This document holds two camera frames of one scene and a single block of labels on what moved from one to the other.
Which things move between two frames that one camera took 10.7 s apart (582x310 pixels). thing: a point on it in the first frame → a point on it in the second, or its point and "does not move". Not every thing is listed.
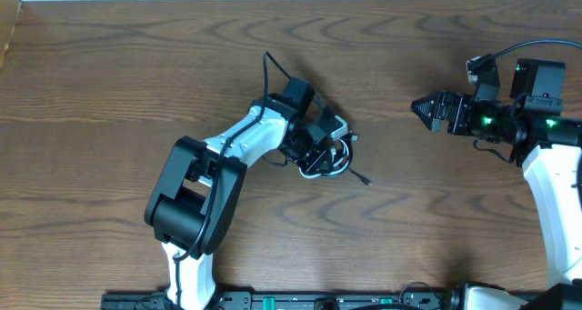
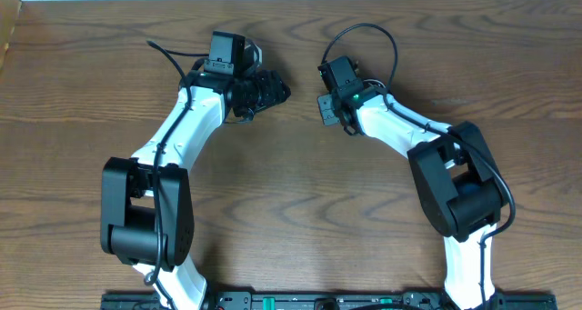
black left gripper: [311, 160] → [276, 90]
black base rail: [329, 301] does not move
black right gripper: [457, 111] → [327, 117]
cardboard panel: [10, 6] does not move
